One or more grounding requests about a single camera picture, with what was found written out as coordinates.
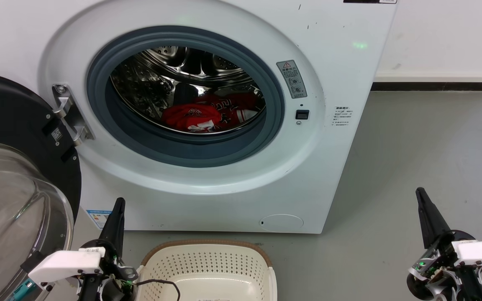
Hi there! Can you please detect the teal cable connector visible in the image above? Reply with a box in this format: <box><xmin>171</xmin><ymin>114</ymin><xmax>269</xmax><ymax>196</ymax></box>
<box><xmin>9</xmin><ymin>279</ymin><xmax>37</xmax><ymax>301</ymax></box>

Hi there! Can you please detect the thin black looped cable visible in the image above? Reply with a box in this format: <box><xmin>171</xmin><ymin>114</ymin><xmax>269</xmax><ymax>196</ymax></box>
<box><xmin>134</xmin><ymin>279</ymin><xmax>181</xmax><ymax>301</ymax></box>

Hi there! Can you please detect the black baseboard strip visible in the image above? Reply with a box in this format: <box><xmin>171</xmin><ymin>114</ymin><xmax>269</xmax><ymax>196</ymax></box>
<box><xmin>371</xmin><ymin>82</ymin><xmax>482</xmax><ymax>92</ymax></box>

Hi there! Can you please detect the grey warning label sticker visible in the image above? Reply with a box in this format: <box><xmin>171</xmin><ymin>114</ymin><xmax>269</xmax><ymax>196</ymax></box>
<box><xmin>276</xmin><ymin>60</ymin><xmax>308</xmax><ymax>99</ymax></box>

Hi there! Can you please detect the stainless steel washing machine drum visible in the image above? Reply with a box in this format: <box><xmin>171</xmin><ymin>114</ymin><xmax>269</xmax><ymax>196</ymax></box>
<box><xmin>110</xmin><ymin>46</ymin><xmax>267</xmax><ymax>135</ymax></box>

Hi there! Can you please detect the red and white clothing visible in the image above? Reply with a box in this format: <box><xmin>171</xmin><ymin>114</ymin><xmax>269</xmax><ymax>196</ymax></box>
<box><xmin>161</xmin><ymin>93</ymin><xmax>265</xmax><ymax>133</ymax></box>

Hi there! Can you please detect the small printed text sticker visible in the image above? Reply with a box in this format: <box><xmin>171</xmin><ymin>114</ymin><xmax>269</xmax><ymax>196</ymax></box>
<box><xmin>334</xmin><ymin>106</ymin><xmax>353</xmax><ymax>127</ymax></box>

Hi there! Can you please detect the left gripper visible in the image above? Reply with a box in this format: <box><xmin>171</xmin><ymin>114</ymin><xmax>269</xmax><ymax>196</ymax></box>
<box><xmin>28</xmin><ymin>198</ymin><xmax>139</xmax><ymax>301</ymax></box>

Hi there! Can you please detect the black washer door with glass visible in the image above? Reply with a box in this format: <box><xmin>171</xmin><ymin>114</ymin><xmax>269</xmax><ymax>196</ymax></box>
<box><xmin>0</xmin><ymin>70</ymin><xmax>82</xmax><ymax>301</ymax></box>

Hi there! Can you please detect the silver metal door hinge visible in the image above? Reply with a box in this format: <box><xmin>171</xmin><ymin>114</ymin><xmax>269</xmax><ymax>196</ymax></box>
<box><xmin>52</xmin><ymin>84</ymin><xmax>96</xmax><ymax>147</ymax></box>

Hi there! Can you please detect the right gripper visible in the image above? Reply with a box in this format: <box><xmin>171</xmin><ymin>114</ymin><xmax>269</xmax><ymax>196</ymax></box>
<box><xmin>406</xmin><ymin>187</ymin><xmax>482</xmax><ymax>301</ymax></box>

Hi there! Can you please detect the grey rubber door gasket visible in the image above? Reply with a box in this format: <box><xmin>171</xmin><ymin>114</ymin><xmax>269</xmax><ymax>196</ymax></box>
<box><xmin>86</xmin><ymin>25</ymin><xmax>285</xmax><ymax>168</ymax></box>

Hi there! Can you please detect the white front-load washing machine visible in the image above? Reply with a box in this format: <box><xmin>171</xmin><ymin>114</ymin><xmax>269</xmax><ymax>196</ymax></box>
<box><xmin>0</xmin><ymin>0</ymin><xmax>398</xmax><ymax>234</ymax></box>

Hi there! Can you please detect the cream perforated laundry basket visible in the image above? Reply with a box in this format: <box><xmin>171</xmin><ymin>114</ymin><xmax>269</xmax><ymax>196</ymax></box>
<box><xmin>136</xmin><ymin>240</ymin><xmax>278</xmax><ymax>301</ymax></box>

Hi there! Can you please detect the blue and white energy label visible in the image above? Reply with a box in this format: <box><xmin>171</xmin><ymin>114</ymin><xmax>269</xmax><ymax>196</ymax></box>
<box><xmin>86</xmin><ymin>209</ymin><xmax>113</xmax><ymax>230</ymax></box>

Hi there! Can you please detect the round white filter cover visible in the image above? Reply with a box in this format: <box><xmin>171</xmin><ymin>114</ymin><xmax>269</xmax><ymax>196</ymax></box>
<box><xmin>259</xmin><ymin>214</ymin><xmax>304</xmax><ymax>232</ymax></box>

